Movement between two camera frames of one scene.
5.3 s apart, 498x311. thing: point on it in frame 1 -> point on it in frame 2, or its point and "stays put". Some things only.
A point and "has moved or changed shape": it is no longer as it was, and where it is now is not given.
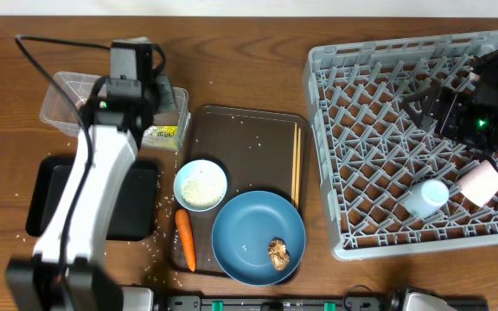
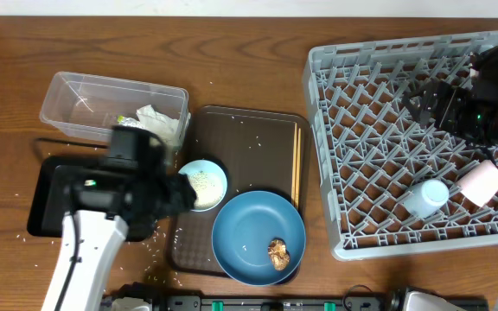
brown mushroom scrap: (278, 255) stays put
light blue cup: (426, 198) stays put
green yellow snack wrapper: (161, 132) has moved or changed shape
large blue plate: (243, 230) stays put
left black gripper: (166, 85) -> (186, 195)
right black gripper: (439, 98) stays put
